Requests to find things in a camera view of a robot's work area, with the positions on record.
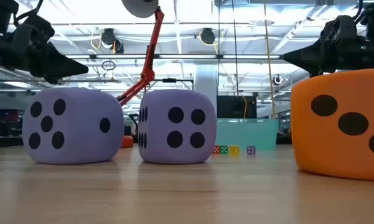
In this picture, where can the red desk lamp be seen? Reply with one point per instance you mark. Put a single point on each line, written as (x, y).
(147, 71)

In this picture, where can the small red die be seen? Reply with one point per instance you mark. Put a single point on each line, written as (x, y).
(216, 149)

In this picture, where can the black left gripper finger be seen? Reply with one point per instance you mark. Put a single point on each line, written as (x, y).
(56, 63)
(56, 79)

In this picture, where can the dark computer monitor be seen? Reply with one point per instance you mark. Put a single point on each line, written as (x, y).
(7, 115)

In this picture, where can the small purple die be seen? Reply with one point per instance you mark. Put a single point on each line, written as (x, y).
(251, 150)

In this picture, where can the large orange foam die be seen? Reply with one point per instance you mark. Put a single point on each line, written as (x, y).
(317, 149)

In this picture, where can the black articulated equipment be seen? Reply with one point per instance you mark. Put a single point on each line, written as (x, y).
(133, 118)

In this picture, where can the small green die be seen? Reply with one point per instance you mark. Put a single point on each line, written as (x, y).
(224, 149)

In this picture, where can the large purple foam die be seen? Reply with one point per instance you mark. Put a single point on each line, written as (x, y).
(161, 152)
(77, 143)

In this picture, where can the small yellow die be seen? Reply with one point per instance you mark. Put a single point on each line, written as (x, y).
(234, 150)

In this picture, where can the teal translucent plastic bin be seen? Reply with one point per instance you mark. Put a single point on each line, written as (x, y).
(247, 133)

